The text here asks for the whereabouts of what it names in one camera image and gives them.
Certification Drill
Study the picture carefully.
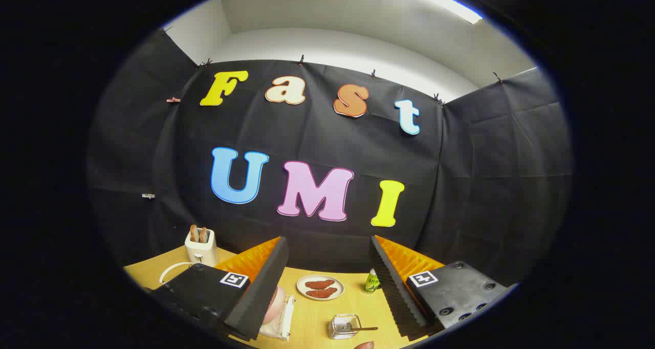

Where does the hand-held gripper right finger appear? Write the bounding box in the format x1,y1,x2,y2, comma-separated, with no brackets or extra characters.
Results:
368,234,518,341

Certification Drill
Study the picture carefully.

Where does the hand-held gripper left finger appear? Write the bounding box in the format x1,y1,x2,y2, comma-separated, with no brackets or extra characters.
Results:
146,235,290,342

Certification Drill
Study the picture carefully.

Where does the pink plate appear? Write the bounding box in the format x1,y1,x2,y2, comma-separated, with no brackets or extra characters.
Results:
264,286,286,325

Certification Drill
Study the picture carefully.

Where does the white wire dish rack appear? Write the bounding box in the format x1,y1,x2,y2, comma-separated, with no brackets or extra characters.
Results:
160,261,296,342

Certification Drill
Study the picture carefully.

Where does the metal wire basket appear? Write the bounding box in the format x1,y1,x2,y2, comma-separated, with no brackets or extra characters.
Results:
328,314,361,340

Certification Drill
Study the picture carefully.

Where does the white oval plate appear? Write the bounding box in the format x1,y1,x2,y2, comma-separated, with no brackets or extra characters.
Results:
296,274,345,301

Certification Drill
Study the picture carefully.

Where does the green label drink bottle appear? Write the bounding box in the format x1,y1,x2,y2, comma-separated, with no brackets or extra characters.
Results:
362,268,380,294

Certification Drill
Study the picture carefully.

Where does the white toaster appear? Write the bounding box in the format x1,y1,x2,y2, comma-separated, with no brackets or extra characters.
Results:
184,229,219,267

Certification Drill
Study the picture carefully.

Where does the black backdrop cloth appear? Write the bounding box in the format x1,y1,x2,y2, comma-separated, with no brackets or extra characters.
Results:
87,29,573,288

